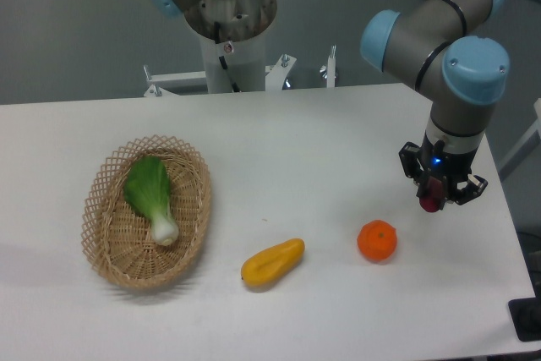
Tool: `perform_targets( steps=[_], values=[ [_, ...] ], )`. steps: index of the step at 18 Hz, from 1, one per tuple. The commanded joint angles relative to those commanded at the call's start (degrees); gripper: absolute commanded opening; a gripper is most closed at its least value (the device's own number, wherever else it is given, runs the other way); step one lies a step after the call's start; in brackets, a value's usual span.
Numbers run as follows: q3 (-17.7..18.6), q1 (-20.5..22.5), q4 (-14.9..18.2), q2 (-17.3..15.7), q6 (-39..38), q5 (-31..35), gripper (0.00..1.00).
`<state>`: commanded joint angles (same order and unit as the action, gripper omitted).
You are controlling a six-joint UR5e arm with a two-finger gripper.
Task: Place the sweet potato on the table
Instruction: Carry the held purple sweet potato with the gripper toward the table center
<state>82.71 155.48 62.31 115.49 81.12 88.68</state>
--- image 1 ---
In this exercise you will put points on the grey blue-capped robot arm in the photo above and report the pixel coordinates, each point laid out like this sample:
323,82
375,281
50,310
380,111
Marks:
431,50

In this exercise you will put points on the black device at table edge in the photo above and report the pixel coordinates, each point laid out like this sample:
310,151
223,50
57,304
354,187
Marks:
525,314

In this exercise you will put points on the white metal base frame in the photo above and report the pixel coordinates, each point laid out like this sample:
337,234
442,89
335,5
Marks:
276,77

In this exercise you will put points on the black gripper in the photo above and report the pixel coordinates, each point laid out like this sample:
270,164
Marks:
448,159

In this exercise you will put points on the woven wicker basket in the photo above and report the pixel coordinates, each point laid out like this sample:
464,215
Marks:
118,243

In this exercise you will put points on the white frame at right edge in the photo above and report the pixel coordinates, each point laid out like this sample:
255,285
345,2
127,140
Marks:
525,145

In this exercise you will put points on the green bok choy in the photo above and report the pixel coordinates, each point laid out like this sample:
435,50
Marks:
148,190

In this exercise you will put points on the red sweet potato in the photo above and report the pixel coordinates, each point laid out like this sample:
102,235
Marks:
430,203

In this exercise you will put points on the orange tangerine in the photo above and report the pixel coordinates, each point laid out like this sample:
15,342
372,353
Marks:
377,240

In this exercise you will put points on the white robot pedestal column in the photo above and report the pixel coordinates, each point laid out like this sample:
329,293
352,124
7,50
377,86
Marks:
231,36

